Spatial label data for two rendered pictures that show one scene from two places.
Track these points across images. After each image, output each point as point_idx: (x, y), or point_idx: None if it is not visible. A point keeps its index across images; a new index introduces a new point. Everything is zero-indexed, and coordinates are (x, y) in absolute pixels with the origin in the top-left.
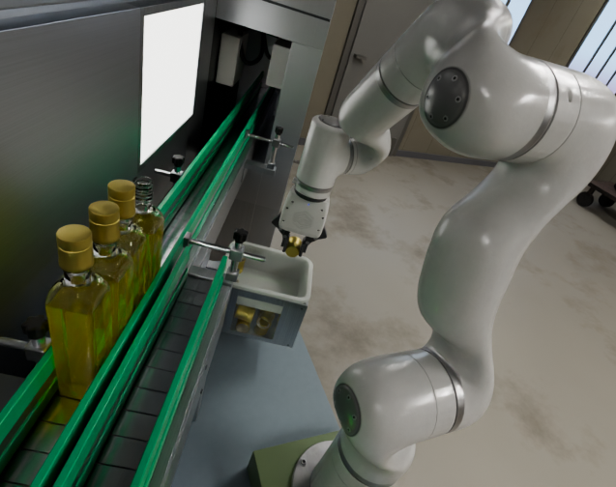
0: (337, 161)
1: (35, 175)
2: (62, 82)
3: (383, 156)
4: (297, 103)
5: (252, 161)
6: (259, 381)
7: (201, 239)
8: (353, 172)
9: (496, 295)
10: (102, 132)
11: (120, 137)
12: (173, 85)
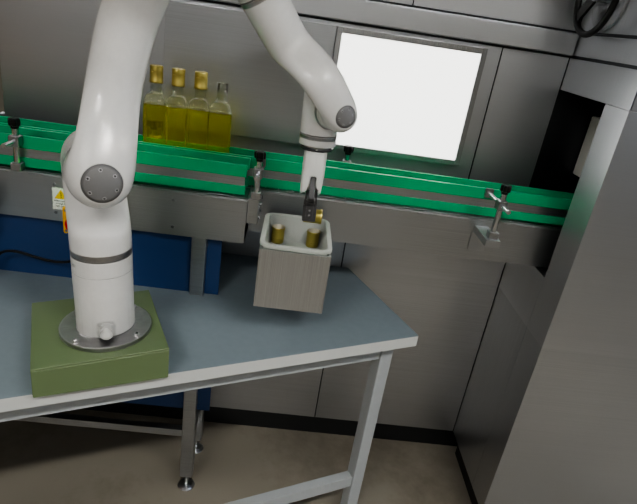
0: (308, 104)
1: (210, 76)
2: (241, 40)
3: (300, 85)
4: (591, 186)
5: (486, 229)
6: (232, 323)
7: (299, 194)
8: (320, 121)
9: (89, 54)
10: (275, 87)
11: (296, 102)
12: (400, 106)
